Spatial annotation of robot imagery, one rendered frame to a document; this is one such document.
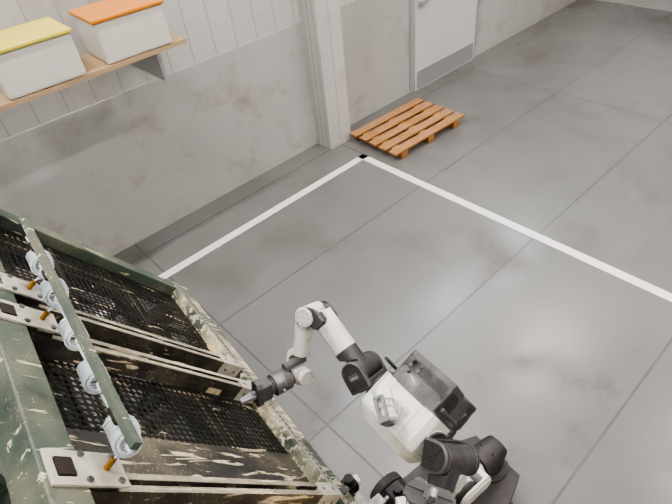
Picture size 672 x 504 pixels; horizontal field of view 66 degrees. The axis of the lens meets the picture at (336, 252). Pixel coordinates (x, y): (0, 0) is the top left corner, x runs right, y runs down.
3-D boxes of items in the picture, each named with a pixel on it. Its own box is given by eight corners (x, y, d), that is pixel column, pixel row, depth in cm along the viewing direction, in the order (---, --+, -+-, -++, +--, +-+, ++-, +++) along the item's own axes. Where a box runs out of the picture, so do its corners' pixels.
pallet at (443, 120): (414, 104, 627) (414, 96, 621) (465, 121, 583) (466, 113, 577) (348, 142, 575) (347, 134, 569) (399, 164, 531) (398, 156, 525)
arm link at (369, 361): (362, 337, 196) (384, 367, 193) (347, 349, 201) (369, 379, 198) (347, 346, 187) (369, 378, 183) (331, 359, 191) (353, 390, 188)
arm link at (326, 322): (308, 298, 190) (344, 348, 185) (328, 290, 201) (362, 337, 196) (290, 315, 196) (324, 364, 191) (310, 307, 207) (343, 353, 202)
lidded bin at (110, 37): (148, 31, 379) (135, -10, 361) (177, 42, 355) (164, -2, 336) (83, 53, 356) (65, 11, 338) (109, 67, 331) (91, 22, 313)
